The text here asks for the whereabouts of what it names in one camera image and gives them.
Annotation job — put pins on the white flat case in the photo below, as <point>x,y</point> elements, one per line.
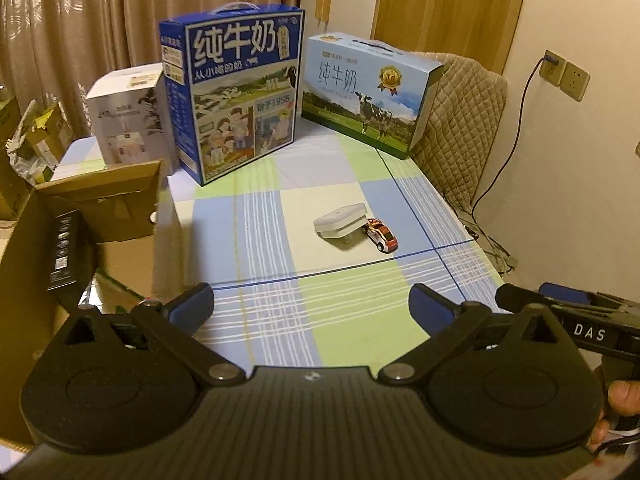
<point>340,220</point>

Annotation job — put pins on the small toy car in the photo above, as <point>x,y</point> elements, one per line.
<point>381,235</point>

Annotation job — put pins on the charger plug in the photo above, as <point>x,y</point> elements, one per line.
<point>551,57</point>

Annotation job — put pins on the dark blue milk carton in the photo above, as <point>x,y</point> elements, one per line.
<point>235,90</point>

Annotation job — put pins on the black product box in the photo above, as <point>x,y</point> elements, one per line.
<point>64,250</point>

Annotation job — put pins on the chair with quilted cover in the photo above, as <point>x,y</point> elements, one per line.
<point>465,120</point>

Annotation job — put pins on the large cardboard box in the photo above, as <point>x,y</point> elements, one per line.
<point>30,270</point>

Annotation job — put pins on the beige wall socket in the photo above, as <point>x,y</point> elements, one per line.
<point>575,82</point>
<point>552,72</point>

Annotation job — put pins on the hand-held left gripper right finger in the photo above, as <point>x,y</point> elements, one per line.
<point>430,307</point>

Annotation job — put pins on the person's right hand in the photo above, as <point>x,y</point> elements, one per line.
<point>625,397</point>

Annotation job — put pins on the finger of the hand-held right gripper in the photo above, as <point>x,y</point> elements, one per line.
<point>562,291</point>
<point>520,297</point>

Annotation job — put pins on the cluttered cardboard box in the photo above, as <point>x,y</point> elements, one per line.
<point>35,150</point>

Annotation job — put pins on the white appliance box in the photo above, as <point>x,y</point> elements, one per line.
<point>130,115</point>

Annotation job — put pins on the plaid tablecloth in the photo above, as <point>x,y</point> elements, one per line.
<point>300,210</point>

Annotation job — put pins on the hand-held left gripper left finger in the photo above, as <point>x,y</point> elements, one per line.
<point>192,302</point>

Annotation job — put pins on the beige curtain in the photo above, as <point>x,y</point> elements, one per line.
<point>125,15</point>

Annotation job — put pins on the light blue milk carton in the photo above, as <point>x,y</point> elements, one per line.
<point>360,85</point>

